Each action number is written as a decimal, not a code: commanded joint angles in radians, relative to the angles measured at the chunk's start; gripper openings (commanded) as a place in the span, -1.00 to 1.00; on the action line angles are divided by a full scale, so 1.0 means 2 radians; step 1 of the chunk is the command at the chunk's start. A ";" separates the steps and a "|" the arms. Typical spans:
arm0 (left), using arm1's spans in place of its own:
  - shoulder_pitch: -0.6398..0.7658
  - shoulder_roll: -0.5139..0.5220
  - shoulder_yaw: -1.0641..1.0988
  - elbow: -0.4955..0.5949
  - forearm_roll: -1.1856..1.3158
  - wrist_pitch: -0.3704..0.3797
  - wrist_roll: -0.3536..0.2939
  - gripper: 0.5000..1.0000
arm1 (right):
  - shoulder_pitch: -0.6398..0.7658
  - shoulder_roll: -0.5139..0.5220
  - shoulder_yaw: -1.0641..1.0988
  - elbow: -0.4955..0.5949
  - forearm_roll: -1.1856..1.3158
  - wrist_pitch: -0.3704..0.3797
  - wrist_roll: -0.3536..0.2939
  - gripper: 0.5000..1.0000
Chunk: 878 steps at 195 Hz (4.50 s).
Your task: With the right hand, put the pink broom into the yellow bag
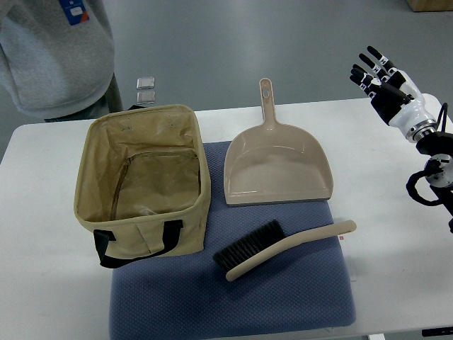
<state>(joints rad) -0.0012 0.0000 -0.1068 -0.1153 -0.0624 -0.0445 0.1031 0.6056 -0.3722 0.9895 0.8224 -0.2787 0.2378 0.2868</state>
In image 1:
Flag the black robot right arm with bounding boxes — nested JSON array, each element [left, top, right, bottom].
[[406, 103, 452, 215]]

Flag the beige hand broom black bristles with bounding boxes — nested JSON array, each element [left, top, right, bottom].
[[212, 220, 357, 282]]

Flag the yellow fabric bag black handles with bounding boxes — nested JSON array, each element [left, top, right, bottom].
[[74, 105, 211, 268]]

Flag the cardboard box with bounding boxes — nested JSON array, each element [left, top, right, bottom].
[[406, 0, 453, 12]]

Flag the beige plastic dustpan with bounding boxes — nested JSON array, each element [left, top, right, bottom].
[[224, 78, 333, 205]]

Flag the blue quilted mat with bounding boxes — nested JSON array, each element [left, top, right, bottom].
[[110, 142, 355, 339]]

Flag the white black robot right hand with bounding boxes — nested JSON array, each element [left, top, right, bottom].
[[350, 45, 439, 143]]

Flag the upper clear floor plate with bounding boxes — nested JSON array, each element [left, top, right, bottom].
[[136, 76, 155, 90]]

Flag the person in grey sweater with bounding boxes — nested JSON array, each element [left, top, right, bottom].
[[1, 1, 123, 122]]

